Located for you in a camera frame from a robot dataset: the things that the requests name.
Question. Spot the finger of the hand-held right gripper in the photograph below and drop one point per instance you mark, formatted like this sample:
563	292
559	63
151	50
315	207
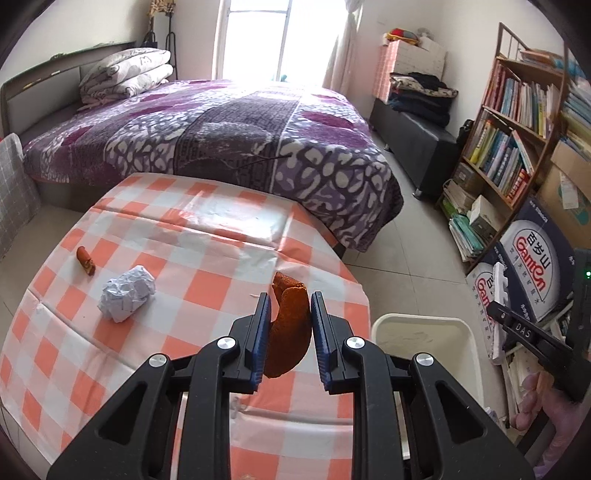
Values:
501	316

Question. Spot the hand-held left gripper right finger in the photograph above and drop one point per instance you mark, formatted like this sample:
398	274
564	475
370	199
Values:
321	337

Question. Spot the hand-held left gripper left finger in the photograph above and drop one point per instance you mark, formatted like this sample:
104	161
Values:
261	337

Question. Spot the orange peel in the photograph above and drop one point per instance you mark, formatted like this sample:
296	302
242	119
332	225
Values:
288	323

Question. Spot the white plastic trash bin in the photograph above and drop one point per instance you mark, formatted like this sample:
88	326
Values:
425	341

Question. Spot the person's right hand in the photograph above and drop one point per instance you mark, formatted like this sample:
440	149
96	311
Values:
538	397

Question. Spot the white slotted plastic strip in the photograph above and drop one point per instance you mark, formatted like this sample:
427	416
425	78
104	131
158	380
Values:
501	295

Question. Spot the blue white water carton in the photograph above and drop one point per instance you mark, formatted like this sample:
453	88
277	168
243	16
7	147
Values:
540	258
485	286

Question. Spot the stack of papers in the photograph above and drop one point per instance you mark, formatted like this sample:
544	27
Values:
464	230

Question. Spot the checkered tablecloth table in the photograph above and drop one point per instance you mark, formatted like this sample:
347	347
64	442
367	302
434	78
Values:
184	240

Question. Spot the brown cardboard box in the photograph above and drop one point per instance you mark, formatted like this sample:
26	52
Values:
568	184

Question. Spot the crumpled white paper ball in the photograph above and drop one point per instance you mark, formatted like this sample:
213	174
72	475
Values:
127	293

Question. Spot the row of colourful thick books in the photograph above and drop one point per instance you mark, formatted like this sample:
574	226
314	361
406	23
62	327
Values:
498	157

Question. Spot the black bench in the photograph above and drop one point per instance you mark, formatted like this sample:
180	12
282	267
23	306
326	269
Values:
425	147

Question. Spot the black bag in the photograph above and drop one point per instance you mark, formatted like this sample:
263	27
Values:
466	134

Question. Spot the brown sausage piece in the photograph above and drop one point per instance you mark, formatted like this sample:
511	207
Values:
85	261

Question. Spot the bed with purple blanket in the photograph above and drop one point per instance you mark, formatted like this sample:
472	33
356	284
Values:
207	134

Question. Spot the row of thin upright books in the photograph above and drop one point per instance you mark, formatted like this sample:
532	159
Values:
521	101

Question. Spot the tall stack of books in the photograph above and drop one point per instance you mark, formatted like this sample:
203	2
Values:
577	106

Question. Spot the pile of dark clothes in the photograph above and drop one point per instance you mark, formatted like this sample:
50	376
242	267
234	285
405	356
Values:
425	94

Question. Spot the wooden bookshelf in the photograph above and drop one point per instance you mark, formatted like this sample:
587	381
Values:
497	69

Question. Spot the pink white drawer cabinet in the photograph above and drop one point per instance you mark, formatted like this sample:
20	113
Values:
385	74

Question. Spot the grey checkered cushion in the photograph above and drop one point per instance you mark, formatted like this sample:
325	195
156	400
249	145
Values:
14	184

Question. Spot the light curtain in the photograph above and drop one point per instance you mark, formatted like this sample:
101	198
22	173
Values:
346	46

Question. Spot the bright window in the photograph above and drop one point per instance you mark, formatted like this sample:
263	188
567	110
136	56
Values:
268	41

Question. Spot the red yellow toy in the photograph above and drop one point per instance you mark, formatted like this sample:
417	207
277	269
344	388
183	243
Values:
402	37

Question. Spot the folded white patterned quilt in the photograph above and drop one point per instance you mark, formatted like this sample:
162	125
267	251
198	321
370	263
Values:
124	74

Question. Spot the black metal rack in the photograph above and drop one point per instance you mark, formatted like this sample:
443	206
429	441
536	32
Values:
171	46

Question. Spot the grey bed headboard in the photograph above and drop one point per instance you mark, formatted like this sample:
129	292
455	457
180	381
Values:
27	87

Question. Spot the plaid bag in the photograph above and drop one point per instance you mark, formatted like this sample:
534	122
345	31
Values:
162	5

